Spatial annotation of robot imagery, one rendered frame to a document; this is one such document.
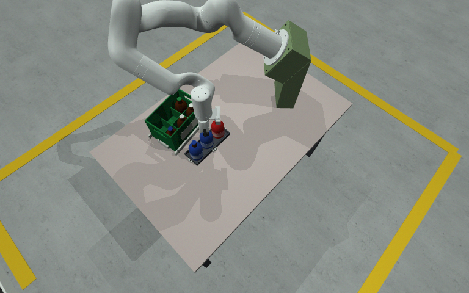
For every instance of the brown bottle with blue cap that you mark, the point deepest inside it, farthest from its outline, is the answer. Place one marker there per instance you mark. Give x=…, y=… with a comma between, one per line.
x=170, y=130

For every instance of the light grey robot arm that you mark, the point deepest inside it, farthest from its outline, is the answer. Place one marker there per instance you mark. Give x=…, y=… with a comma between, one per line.
x=129, y=18

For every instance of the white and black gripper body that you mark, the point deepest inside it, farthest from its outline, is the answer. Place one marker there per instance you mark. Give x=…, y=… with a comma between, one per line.
x=203, y=125

